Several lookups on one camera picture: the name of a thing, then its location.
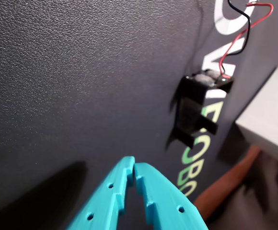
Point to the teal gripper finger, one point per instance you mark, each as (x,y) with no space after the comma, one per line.
(105,198)
(167,198)

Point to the small black battery pack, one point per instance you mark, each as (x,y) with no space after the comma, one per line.
(189,107)

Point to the white open box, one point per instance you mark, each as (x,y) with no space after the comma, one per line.
(268,115)

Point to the black WOWROBO mat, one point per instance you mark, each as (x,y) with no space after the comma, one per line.
(69,83)

